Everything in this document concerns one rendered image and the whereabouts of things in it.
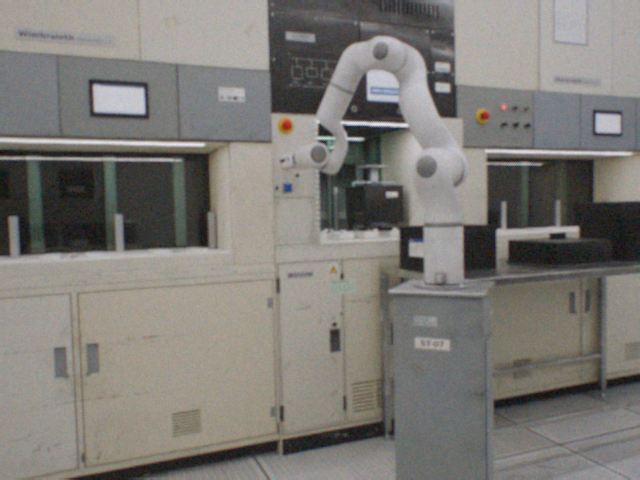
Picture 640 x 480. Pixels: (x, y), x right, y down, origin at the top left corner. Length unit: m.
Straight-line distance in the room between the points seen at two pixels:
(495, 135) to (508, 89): 0.24
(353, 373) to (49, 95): 1.59
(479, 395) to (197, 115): 1.39
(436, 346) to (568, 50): 1.93
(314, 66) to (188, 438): 1.56
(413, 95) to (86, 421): 1.60
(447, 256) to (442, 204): 0.16
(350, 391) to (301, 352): 0.29
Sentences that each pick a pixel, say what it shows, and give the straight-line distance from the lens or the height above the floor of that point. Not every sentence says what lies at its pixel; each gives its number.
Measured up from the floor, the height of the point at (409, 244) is 0.86.
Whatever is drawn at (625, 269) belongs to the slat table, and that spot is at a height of 0.75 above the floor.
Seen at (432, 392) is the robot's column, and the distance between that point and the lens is 1.74.
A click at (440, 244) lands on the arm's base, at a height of 0.89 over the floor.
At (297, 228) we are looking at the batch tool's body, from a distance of 2.30.
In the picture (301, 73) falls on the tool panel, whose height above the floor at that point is 1.56.
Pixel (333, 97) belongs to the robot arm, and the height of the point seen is 1.39.
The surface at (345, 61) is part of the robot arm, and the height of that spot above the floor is 1.50.
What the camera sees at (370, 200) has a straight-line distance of 2.66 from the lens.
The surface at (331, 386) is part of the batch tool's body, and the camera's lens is 2.46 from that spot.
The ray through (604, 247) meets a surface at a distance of 2.51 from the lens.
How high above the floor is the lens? 1.00
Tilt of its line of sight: 3 degrees down
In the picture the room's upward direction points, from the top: 1 degrees counter-clockwise
